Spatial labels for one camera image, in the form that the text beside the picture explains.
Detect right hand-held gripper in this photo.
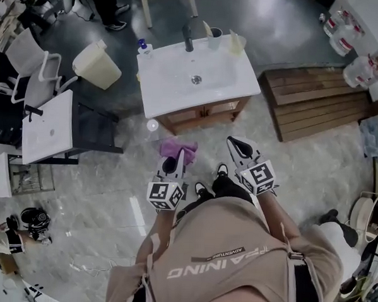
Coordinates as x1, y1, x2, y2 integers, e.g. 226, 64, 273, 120
223, 136, 280, 197

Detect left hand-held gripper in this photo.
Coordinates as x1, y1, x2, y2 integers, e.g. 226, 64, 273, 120
146, 147, 189, 212

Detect purple cloth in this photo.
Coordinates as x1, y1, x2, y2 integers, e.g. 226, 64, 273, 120
158, 137, 199, 166

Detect person's left forearm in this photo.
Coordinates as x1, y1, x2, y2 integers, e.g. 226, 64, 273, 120
154, 207, 181, 242

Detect person's right forearm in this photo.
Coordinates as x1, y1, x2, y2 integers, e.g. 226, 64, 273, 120
256, 190, 303, 239

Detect wooden vanity with white sink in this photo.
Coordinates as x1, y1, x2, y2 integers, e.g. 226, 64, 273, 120
153, 90, 252, 139
133, 29, 264, 125

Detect person's right shoe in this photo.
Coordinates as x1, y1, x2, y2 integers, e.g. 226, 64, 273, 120
215, 163, 229, 182

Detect person's shoe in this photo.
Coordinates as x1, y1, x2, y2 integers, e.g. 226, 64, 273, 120
194, 181, 215, 200
215, 163, 229, 182

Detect person's left shoe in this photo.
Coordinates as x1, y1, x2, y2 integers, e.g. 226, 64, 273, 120
194, 181, 215, 200

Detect person's black trousers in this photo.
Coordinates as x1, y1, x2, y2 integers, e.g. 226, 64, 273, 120
175, 174, 257, 226

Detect person's beige shirt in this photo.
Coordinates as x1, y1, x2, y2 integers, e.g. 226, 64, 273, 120
105, 190, 348, 302

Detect wooden slatted platform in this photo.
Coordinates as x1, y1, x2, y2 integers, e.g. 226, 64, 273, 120
255, 62, 376, 148

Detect cream translucent cup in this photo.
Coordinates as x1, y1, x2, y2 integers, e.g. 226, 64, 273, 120
228, 29, 249, 58

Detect cream plastic trash bin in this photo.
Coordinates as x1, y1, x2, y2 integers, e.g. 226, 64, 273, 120
70, 38, 125, 92

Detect black faucet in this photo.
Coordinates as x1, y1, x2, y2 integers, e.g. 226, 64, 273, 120
180, 23, 196, 53

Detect white rectangular basin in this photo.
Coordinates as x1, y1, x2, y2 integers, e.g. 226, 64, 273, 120
20, 87, 76, 168

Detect round beige bucket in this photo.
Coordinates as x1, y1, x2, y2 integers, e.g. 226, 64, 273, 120
347, 190, 378, 243

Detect clear plastic bag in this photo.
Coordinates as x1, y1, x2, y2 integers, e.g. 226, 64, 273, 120
356, 111, 378, 160

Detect white wooden stool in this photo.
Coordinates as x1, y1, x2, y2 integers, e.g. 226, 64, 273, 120
137, 0, 200, 32

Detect white mesh office chair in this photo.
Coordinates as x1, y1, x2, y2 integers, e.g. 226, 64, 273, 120
1, 26, 81, 110

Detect metal wire rack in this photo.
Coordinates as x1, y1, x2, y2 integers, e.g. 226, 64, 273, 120
5, 161, 57, 198

